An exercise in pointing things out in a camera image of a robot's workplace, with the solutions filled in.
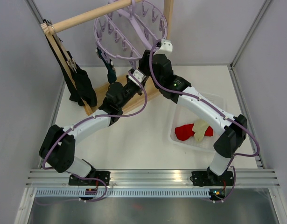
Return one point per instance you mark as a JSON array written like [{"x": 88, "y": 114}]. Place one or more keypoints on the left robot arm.
[{"x": 58, "y": 148}]

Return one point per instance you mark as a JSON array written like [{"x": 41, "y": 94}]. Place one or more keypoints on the aluminium mounting rail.
[{"x": 155, "y": 178}]

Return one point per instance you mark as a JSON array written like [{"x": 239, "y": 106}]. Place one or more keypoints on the wooden rack right post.
[{"x": 168, "y": 14}]

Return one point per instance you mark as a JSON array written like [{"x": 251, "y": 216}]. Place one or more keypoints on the white slotted cable duct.
[{"x": 136, "y": 192}]

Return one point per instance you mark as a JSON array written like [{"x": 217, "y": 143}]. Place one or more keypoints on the wooden rack top rod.
[{"x": 90, "y": 15}]

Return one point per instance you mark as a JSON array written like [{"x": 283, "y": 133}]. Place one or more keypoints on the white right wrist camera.
[{"x": 165, "y": 48}]

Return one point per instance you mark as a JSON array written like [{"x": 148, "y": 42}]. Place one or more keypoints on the black shorts on hanger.
[{"x": 84, "y": 90}]

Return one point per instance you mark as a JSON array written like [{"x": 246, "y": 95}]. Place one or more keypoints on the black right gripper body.
[{"x": 146, "y": 59}]

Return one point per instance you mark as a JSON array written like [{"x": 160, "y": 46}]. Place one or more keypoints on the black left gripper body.
[{"x": 132, "y": 89}]

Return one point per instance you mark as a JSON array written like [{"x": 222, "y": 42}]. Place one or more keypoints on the cream sock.
[{"x": 199, "y": 128}]

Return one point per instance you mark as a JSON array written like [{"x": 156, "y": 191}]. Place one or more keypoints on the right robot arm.
[{"x": 230, "y": 129}]

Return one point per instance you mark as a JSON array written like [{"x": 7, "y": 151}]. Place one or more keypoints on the wooden rack base tray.
[{"x": 123, "y": 95}]

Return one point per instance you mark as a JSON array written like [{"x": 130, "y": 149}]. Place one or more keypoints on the purple round clip hanger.
[{"x": 126, "y": 33}]

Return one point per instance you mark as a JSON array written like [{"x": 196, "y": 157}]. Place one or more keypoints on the green christmas sock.
[{"x": 111, "y": 73}]

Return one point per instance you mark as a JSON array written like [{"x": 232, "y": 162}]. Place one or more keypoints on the wooden rack post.
[
  {"x": 60, "y": 55},
  {"x": 168, "y": 14}
]

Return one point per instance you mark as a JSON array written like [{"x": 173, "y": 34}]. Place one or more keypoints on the red sock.
[{"x": 186, "y": 131}]

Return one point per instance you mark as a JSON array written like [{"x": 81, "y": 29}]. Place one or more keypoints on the white plastic basket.
[{"x": 193, "y": 107}]

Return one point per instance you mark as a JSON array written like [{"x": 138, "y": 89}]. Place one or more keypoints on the wooden rack left post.
[{"x": 60, "y": 55}]

